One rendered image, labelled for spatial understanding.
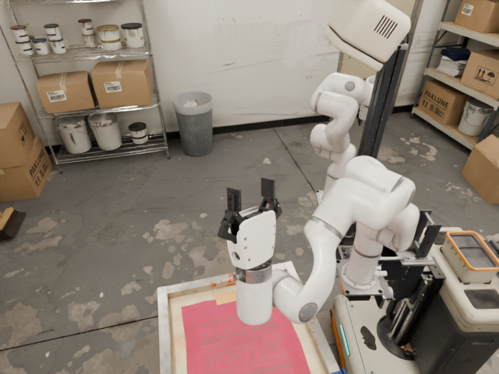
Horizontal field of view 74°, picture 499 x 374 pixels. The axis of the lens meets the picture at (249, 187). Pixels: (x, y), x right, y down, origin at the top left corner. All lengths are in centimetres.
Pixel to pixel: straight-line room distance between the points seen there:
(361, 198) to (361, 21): 45
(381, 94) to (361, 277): 62
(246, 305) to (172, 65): 365
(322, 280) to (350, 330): 153
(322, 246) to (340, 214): 8
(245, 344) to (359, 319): 109
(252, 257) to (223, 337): 75
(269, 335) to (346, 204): 75
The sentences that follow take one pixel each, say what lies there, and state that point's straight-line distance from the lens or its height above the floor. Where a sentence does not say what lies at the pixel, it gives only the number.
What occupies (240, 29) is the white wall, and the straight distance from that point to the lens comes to 415.
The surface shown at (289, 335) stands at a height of 96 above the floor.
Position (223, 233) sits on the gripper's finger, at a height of 173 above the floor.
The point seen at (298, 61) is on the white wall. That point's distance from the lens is 447.
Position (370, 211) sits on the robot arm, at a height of 169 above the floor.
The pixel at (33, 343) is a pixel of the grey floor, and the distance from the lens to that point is 281.
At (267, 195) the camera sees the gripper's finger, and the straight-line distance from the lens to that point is 66.
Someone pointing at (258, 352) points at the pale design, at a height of 96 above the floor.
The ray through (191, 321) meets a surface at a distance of 140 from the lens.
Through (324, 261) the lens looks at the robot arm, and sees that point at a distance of 71.
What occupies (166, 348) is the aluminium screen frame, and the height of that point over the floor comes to 99.
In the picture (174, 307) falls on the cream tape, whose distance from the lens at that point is 145.
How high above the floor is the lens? 215
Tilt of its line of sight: 37 degrees down
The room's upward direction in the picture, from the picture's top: straight up
